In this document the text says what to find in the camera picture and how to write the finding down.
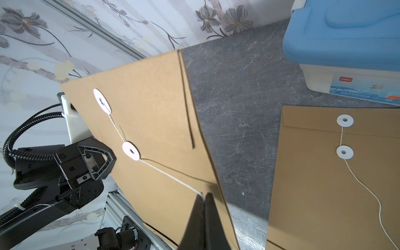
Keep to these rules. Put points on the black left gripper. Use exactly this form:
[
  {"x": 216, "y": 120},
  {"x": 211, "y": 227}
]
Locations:
[{"x": 75, "y": 171}]

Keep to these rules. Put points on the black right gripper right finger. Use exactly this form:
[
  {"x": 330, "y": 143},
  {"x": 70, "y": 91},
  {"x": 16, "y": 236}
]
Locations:
[{"x": 215, "y": 238}]

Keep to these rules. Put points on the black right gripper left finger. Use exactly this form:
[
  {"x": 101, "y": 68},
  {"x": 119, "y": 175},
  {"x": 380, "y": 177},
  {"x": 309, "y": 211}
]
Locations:
[{"x": 194, "y": 236}]

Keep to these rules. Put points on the brown kraft file bag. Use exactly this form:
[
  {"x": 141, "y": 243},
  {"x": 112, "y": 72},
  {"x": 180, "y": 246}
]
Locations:
[
  {"x": 337, "y": 180},
  {"x": 144, "y": 112}
]

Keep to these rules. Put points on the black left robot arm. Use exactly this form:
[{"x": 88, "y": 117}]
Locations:
[{"x": 42, "y": 206}]

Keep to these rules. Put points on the blue lidded white storage box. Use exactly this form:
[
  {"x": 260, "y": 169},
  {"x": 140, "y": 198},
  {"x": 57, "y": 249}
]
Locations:
[{"x": 347, "y": 48}]

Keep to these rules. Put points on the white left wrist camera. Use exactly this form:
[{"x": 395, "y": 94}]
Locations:
[{"x": 77, "y": 128}]

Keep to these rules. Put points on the aluminium rail frame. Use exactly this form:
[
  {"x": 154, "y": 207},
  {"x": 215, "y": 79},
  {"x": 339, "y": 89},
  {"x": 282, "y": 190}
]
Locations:
[{"x": 116, "y": 208}]

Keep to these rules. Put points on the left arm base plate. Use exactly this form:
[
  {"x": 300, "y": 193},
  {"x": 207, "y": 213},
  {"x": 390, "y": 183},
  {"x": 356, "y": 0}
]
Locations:
[{"x": 126, "y": 237}]

